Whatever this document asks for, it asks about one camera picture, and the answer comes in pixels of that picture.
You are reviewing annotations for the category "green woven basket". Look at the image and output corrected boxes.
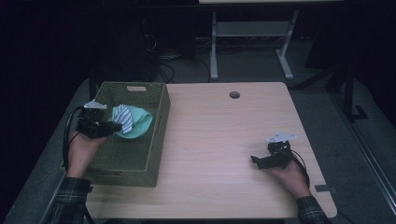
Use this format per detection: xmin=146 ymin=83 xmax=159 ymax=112
xmin=59 ymin=81 xmax=172 ymax=188

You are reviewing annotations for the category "dark metal stand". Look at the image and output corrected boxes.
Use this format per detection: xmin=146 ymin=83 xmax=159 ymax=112
xmin=325 ymin=63 xmax=356 ymax=122

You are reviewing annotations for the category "white metal stand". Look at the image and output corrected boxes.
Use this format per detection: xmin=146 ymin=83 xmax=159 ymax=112
xmin=208 ymin=8 xmax=301 ymax=82

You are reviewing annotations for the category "person's left hand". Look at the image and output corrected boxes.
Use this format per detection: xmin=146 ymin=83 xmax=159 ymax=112
xmin=65 ymin=131 xmax=109 ymax=179

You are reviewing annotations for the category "black floor bracket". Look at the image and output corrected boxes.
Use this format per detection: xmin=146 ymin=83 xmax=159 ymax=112
xmin=350 ymin=105 xmax=370 ymax=121

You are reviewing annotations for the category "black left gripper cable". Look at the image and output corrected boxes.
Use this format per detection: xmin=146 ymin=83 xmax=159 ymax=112
xmin=61 ymin=105 xmax=87 ymax=172

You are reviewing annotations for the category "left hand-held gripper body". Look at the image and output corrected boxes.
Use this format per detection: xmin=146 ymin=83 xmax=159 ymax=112
xmin=75 ymin=99 xmax=110 ymax=140

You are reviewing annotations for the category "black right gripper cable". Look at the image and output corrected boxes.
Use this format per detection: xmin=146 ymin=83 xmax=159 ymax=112
xmin=288 ymin=148 xmax=312 ymax=189

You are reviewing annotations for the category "aluminium floor rail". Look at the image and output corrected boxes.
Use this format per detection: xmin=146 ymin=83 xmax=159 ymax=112
xmin=330 ymin=92 xmax=396 ymax=216

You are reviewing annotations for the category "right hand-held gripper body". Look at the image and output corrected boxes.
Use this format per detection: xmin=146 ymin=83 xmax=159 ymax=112
xmin=264 ymin=132 xmax=299 ymax=171

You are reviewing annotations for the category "person's right hand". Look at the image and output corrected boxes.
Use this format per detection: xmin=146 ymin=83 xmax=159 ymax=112
xmin=266 ymin=158 xmax=313 ymax=200

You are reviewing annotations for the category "mint green small garment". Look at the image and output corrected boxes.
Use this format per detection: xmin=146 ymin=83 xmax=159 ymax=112
xmin=108 ymin=104 xmax=154 ymax=140

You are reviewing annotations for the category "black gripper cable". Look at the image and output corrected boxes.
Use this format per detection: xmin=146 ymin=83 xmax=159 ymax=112
xmin=288 ymin=148 xmax=312 ymax=189
xmin=61 ymin=105 xmax=87 ymax=172

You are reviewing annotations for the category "grey tape strip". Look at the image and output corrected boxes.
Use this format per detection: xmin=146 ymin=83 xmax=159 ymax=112
xmin=314 ymin=184 xmax=338 ymax=194

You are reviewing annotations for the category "tangle of floor cables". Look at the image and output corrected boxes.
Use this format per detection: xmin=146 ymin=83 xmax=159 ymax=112
xmin=141 ymin=32 xmax=213 ymax=84

